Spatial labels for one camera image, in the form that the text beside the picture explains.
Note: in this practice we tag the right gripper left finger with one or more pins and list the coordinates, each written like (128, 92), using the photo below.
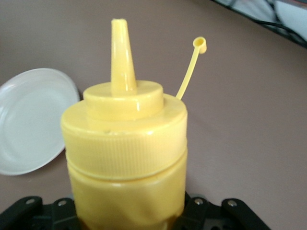
(24, 215)

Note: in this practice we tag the beige plate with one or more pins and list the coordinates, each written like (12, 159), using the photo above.
(31, 124)

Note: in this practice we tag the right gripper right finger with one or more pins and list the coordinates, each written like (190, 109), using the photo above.
(204, 215)

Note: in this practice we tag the yellow mustard squeeze bottle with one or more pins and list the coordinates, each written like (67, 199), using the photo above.
(124, 148)

